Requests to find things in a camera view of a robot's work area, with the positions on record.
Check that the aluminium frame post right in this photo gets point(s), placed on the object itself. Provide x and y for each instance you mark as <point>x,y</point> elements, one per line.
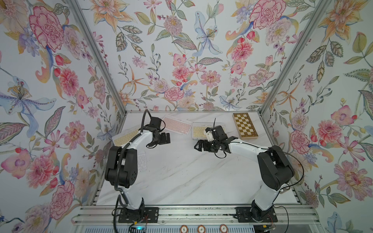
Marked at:
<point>300,45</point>

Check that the pink keyboard back left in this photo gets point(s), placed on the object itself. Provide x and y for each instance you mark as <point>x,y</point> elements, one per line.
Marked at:
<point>177,126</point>

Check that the wooden chessboard box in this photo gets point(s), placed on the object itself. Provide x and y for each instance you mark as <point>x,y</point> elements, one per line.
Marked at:
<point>245,126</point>

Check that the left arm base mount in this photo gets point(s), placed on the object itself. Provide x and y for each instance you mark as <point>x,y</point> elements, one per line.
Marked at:
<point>143,214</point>

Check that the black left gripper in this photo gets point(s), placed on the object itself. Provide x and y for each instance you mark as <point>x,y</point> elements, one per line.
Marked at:
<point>164,140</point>

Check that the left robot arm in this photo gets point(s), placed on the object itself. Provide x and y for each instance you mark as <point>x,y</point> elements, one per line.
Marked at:
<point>122,162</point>

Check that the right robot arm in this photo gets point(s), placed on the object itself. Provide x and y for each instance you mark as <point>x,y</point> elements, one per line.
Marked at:
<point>275,168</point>

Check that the white keyboard left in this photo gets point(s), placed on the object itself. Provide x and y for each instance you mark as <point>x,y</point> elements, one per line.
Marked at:
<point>142,161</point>

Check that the aluminium front rail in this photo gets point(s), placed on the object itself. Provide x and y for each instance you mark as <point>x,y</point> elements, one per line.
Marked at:
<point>201,215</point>

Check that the aluminium frame post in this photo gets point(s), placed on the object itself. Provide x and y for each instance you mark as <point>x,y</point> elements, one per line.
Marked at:
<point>91,42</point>
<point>300,45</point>

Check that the yellow keyboard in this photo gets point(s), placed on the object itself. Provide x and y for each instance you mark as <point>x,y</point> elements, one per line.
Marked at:
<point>125,136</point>
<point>198,129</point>

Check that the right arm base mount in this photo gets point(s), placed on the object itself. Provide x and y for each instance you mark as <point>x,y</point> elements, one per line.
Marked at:
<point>253,213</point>

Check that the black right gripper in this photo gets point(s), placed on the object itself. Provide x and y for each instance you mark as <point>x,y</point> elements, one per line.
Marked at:
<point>206,142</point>

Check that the aluminium frame post left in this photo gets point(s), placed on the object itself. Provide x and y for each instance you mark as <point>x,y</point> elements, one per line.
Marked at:
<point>91,42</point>

